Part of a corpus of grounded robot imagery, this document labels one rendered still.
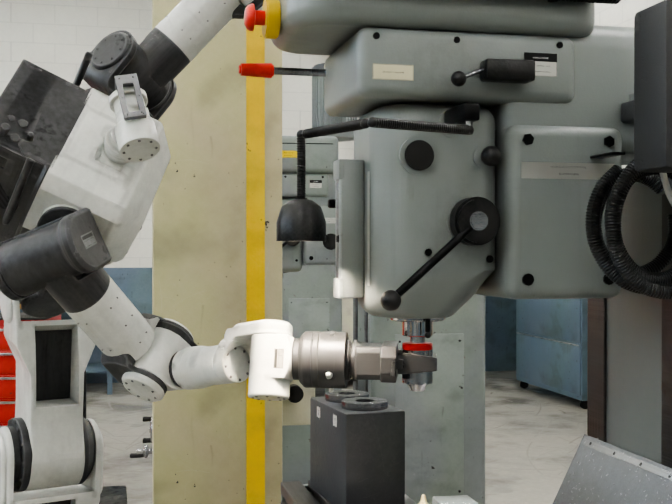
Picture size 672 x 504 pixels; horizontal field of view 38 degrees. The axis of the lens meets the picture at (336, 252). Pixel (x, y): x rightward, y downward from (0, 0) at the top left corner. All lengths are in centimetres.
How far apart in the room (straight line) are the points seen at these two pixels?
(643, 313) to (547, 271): 24
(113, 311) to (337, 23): 59
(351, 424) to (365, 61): 73
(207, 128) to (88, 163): 156
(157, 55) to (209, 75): 139
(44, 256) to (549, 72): 81
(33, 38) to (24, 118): 900
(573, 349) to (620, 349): 716
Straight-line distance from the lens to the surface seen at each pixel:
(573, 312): 885
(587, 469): 179
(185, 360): 166
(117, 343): 166
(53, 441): 198
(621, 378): 172
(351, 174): 148
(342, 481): 188
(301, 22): 142
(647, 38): 133
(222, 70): 324
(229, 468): 327
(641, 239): 165
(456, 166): 144
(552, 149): 148
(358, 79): 140
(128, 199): 165
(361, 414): 184
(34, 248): 156
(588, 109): 152
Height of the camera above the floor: 142
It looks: level
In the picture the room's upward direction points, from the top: straight up
